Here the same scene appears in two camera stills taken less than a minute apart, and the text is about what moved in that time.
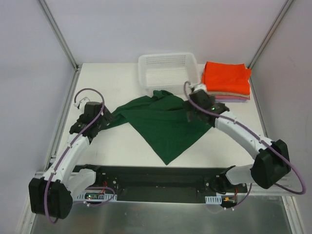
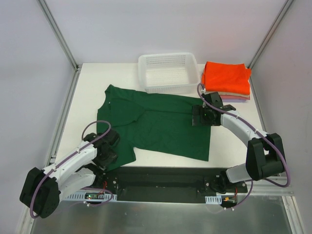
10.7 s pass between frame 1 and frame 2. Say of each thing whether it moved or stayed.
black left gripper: moved
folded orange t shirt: stayed
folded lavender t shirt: stayed
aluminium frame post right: stayed
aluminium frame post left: stayed
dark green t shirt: moved
